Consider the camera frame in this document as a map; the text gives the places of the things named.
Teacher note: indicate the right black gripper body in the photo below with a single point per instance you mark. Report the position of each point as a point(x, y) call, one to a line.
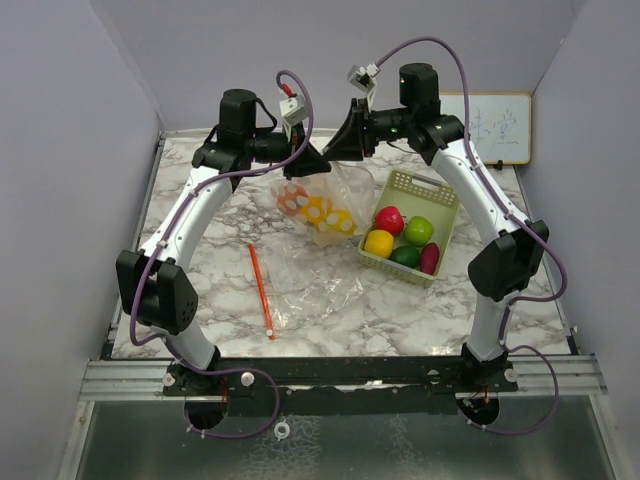
point(389, 125)

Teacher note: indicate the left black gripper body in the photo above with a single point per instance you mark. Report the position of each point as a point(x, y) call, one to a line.
point(267, 146)

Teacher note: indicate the orange toy pumpkin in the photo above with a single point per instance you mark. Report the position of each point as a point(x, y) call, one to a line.
point(291, 198)

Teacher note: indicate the yellow toy bell pepper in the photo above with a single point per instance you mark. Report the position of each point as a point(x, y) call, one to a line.
point(316, 210)

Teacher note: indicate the clear zip top bag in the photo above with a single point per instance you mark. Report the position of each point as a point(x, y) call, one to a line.
point(349, 188)

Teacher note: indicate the yellow toy mango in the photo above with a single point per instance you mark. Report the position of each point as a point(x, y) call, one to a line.
point(337, 221)

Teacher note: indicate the pale green plastic basket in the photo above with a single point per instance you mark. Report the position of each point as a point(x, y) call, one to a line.
point(415, 195)

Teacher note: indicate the red toy apple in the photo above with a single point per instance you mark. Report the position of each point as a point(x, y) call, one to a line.
point(390, 220)

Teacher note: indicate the yellow toy lemon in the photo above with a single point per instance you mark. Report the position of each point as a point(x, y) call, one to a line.
point(379, 243)

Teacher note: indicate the light green toy apple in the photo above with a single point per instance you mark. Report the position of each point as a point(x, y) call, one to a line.
point(418, 231)

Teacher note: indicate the clear bag orange slider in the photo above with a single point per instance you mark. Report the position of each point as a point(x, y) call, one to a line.
point(303, 284)

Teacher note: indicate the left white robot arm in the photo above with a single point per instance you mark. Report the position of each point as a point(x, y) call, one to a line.
point(154, 288)

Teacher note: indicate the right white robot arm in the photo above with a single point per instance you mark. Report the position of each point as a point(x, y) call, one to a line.
point(512, 244)

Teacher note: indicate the small whiteboard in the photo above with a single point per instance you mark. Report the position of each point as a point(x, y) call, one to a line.
point(500, 127)

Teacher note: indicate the dark green toy lime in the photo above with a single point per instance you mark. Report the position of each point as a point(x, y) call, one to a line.
point(406, 255)

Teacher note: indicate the dark red toy fruit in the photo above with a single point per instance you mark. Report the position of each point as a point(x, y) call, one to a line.
point(429, 258)

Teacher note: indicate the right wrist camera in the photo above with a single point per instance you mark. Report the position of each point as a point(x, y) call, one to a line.
point(364, 78)

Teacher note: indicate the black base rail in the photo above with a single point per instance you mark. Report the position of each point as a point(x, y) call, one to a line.
point(328, 386)

